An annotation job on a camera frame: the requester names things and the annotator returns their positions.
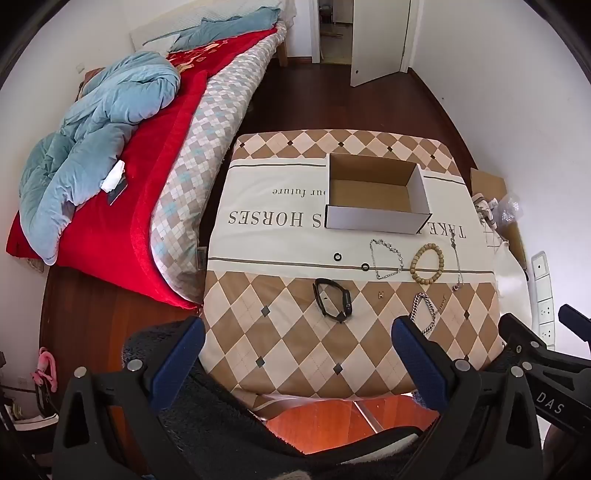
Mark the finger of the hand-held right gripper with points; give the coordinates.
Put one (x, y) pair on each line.
(577, 321)
(521, 334)

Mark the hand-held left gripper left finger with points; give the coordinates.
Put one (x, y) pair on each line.
(180, 355)

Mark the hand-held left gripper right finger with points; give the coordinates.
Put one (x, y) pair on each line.
(418, 360)

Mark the black smart wristband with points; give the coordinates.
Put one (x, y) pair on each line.
(346, 302)

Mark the white cardboard box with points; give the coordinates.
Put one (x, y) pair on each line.
(369, 194)

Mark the white power strip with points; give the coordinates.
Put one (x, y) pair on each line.
(542, 295)

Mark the beige checkered printed tablecloth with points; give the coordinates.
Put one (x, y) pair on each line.
(277, 277)

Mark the clear plastic bag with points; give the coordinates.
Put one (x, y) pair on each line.
(510, 207)

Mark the flat brown cardboard sheet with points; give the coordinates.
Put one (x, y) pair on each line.
(489, 182)

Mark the black phone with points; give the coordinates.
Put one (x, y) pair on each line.
(119, 194)

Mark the white crumpled tissue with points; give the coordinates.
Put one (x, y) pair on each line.
(113, 177)

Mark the light blue duvet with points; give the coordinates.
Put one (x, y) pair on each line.
(92, 124)

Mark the white door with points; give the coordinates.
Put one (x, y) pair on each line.
(376, 37)

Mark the light blue blanket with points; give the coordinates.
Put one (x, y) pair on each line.
(221, 27)

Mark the wooden bed frame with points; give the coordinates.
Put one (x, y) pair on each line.
(282, 50)

